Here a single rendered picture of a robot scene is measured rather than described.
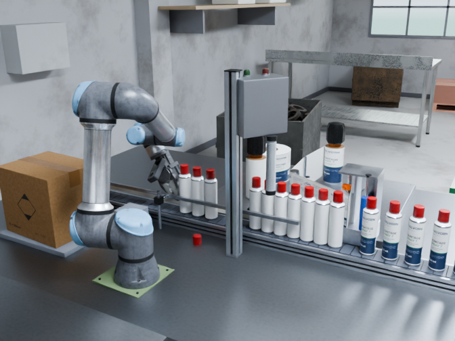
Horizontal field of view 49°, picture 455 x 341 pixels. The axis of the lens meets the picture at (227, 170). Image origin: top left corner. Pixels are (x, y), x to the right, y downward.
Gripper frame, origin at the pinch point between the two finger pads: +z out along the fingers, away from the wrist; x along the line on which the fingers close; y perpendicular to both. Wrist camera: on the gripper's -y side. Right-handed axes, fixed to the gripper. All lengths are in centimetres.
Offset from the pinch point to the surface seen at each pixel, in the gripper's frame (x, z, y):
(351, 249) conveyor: -61, 42, 0
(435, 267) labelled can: -86, 54, -2
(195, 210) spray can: -8.0, 7.3, -2.1
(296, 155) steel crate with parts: 60, 26, 236
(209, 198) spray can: -16.9, 5.3, -1.9
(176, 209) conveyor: 3.5, 4.3, 0.8
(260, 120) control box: -58, -13, -13
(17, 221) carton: 40, -20, -43
